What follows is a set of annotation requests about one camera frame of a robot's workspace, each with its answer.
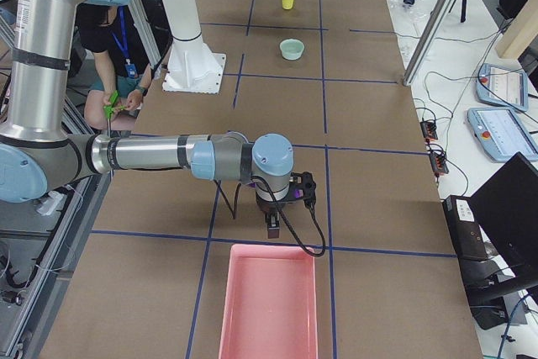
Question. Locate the seated person black shirt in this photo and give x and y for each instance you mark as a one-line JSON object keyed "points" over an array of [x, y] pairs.
{"points": [[122, 65]]}

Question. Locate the aluminium frame post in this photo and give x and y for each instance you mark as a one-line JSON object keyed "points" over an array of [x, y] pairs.
{"points": [[426, 40]]}

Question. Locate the near teach pendant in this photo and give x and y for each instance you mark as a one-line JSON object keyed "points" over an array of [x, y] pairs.
{"points": [[501, 133]]}

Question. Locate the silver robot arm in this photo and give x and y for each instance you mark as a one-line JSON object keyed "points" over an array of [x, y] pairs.
{"points": [[37, 156]]}

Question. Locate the black computer box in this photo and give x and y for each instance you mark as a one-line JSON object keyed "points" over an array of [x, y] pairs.
{"points": [[466, 236]]}

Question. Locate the teach pendant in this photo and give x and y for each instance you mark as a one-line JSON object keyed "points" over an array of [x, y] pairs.
{"points": [[499, 86], [501, 133]]}

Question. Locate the green handled tool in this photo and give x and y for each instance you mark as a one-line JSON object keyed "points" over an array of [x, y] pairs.
{"points": [[114, 105]]}

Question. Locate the far teach pendant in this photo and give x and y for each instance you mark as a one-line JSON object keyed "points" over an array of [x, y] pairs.
{"points": [[499, 86]]}

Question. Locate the pink plastic bin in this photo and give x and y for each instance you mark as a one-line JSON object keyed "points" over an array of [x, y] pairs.
{"points": [[270, 308]]}

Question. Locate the mint green bowl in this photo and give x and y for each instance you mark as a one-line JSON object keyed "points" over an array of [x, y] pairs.
{"points": [[291, 49]]}

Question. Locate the white camera post base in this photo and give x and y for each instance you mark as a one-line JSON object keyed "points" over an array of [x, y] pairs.
{"points": [[192, 66]]}

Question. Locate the black monitor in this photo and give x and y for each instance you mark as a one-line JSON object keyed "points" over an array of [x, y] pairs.
{"points": [[505, 207]]}

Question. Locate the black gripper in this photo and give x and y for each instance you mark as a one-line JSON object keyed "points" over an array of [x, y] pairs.
{"points": [[267, 207]]}

